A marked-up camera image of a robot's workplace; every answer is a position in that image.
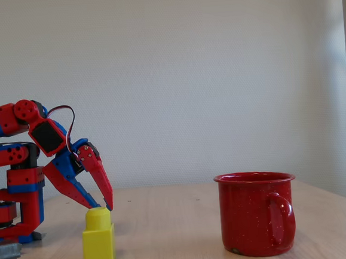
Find red white black servo wire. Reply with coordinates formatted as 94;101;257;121
45;103;79;156

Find red enamel mug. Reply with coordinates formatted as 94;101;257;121
213;168;302;259

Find yellow green toy block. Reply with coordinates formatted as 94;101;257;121
79;206;118;259

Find grey duct tape piece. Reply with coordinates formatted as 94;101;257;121
0;231;49;259

